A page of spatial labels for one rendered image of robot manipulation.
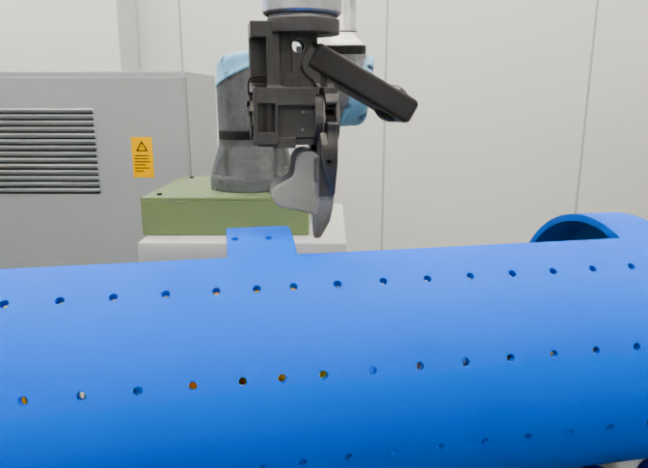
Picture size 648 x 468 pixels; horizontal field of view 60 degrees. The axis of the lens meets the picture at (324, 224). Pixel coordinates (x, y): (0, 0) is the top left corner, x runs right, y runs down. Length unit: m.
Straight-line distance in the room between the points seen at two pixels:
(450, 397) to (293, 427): 0.14
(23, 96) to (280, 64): 1.80
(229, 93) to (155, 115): 1.17
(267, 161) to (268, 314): 0.48
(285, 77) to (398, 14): 2.80
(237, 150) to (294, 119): 0.42
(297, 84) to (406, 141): 2.79
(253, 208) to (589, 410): 0.55
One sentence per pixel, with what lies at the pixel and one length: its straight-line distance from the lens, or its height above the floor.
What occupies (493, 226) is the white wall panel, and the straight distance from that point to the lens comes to 3.51.
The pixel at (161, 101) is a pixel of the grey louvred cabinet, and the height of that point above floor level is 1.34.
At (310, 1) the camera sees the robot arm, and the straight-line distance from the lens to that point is 0.53.
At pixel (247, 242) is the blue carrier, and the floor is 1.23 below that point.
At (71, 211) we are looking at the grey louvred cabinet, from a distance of 2.27.
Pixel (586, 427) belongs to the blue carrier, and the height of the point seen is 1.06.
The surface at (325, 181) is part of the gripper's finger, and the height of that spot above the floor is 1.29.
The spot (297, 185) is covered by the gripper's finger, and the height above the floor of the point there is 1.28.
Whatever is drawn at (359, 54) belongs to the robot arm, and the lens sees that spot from 0.94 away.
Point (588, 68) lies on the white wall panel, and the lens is 3.59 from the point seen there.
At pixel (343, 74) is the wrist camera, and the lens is 0.55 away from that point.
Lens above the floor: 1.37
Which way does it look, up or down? 13 degrees down
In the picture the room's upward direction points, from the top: straight up
